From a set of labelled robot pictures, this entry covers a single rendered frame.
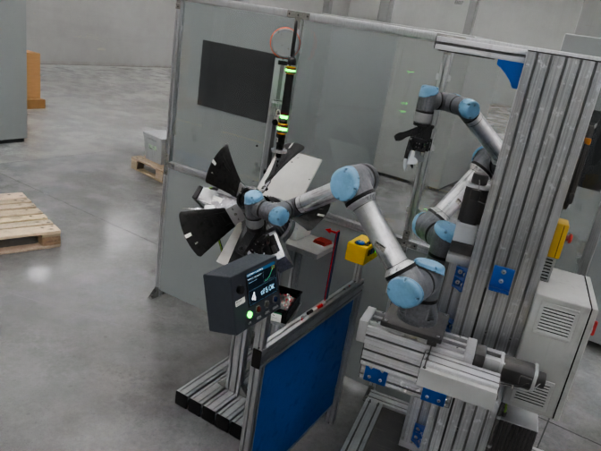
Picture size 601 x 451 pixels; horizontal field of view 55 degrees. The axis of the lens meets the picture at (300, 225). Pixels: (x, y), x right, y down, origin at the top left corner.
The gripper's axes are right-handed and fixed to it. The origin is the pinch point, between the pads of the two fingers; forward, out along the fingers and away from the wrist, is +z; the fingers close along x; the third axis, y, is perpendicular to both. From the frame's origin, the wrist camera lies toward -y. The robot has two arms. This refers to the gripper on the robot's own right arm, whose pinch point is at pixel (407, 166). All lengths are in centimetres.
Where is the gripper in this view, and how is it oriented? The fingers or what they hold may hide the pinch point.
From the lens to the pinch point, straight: 256.6
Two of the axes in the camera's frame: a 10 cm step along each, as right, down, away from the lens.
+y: 8.5, 2.9, -4.4
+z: -1.5, 9.3, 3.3
